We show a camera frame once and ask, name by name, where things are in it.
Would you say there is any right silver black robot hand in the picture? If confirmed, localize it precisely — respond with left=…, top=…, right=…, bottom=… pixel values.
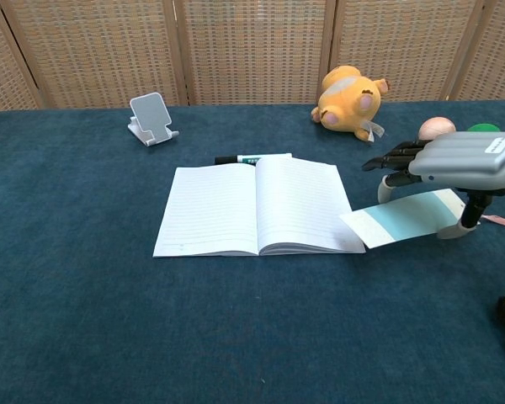
left=361, top=131, right=505, bottom=240

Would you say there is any blue white bookmark pink tassel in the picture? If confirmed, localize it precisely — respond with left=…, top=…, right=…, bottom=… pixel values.
left=338, top=189, right=505, bottom=249

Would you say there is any pale pink ball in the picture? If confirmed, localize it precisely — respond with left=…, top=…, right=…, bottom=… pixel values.
left=418, top=117, right=457, bottom=142

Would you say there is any yellow plush toy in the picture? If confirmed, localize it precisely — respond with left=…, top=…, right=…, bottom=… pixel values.
left=311, top=65, right=394, bottom=144

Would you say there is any black green marker pen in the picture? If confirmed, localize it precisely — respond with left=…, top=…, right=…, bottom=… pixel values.
left=214, top=152, right=294, bottom=166

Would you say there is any woven wooden folding screen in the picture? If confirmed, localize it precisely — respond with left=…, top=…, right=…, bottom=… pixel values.
left=0, top=0, right=505, bottom=113

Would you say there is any open lined notebook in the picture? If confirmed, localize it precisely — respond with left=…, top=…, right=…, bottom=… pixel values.
left=152, top=154, right=367, bottom=258

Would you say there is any white grey phone stand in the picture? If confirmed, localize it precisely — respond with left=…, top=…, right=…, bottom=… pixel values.
left=128, top=92, right=180, bottom=147

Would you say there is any dark blue table mat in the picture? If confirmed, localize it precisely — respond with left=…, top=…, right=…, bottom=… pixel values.
left=0, top=99, right=505, bottom=404

